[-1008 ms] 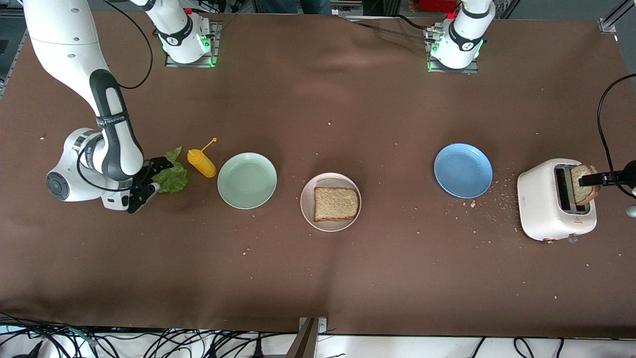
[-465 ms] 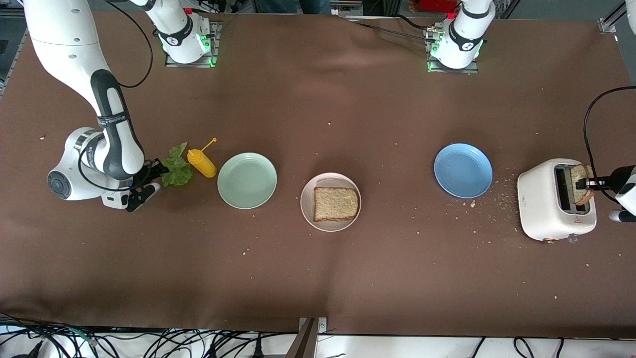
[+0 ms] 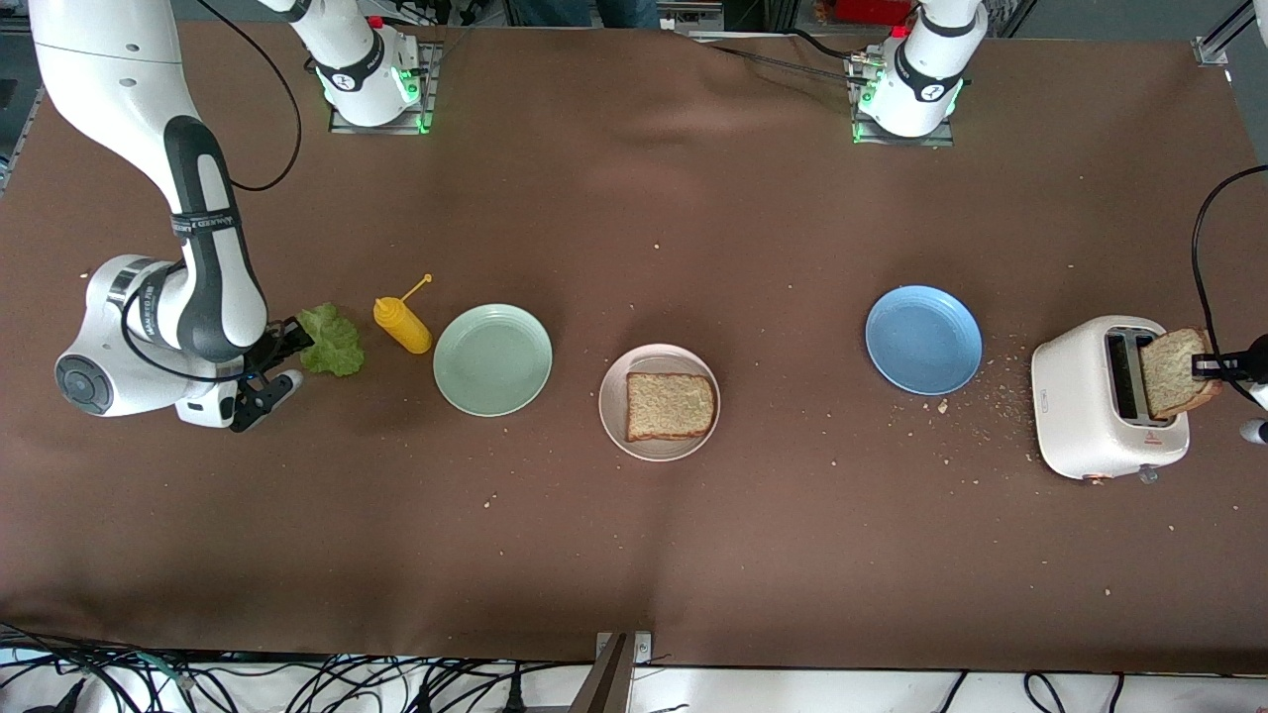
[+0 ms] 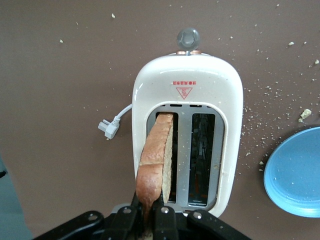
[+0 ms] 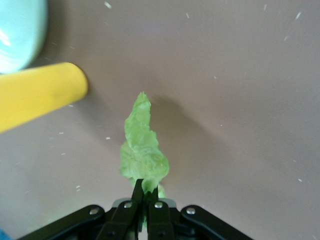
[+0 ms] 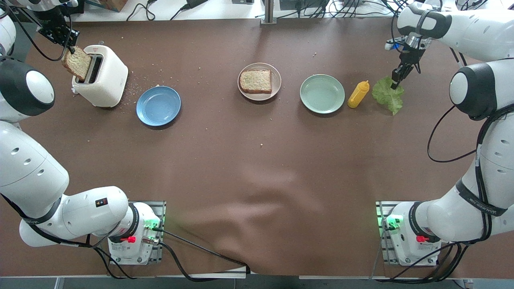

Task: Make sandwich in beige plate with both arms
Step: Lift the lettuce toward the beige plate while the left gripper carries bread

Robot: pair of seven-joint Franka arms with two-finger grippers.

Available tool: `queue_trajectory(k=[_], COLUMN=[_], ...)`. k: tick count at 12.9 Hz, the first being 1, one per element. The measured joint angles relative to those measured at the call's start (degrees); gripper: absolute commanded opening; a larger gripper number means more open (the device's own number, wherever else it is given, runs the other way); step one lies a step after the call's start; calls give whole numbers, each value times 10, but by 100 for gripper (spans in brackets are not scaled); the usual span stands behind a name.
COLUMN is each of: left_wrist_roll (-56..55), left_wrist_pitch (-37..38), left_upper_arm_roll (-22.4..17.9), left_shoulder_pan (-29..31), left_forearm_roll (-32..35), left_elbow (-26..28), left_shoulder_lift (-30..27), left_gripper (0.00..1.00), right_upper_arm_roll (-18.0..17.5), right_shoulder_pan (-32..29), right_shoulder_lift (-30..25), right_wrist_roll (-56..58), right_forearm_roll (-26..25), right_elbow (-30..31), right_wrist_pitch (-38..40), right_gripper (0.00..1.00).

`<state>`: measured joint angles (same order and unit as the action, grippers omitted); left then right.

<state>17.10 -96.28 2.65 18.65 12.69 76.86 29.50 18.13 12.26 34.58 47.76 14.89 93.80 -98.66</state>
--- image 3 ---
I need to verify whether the green lettuce leaf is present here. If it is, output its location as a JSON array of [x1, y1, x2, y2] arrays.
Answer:
[[295, 302, 366, 378]]

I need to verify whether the brown bread slice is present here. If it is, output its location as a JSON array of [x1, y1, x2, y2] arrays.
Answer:
[[1139, 327, 1224, 420], [626, 372, 716, 443]]

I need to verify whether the yellow mustard squeeze bottle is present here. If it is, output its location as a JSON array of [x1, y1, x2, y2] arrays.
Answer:
[[373, 274, 434, 356]]

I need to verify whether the light green plate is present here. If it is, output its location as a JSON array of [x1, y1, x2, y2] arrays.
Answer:
[[433, 303, 554, 418]]

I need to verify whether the blue plate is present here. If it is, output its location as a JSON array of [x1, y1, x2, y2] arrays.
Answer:
[[865, 285, 984, 397]]

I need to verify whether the beige plate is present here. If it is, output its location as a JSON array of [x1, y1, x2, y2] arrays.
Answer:
[[598, 344, 721, 462]]

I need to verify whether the white toaster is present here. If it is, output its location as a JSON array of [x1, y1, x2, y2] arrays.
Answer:
[[1030, 315, 1192, 486]]

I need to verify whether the brown tablecloth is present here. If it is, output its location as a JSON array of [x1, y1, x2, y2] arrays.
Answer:
[[0, 20, 1268, 674]]

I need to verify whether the dark grey metal bar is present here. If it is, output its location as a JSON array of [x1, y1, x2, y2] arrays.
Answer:
[[568, 634, 632, 713]]

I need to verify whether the red box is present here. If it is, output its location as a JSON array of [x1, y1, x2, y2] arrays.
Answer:
[[837, 0, 912, 26]]

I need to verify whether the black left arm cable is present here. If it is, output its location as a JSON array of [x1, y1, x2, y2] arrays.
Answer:
[[1192, 163, 1268, 377]]

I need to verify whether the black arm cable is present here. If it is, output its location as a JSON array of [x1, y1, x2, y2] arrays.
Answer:
[[119, 0, 302, 384], [1192, 163, 1268, 377]]

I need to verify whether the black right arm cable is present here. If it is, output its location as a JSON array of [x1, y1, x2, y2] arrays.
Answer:
[[119, 0, 302, 384]]

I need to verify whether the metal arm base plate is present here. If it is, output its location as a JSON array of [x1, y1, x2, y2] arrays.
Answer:
[[329, 40, 438, 136], [850, 54, 955, 149]]

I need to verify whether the aluminium frame profile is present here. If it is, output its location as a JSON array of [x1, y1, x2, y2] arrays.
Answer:
[[1194, 0, 1268, 68]]

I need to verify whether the silver mounting bracket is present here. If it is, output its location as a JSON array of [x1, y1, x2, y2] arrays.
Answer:
[[595, 631, 654, 666]]

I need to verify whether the black braided table cable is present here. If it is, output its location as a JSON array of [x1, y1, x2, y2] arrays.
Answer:
[[708, 44, 861, 88]]

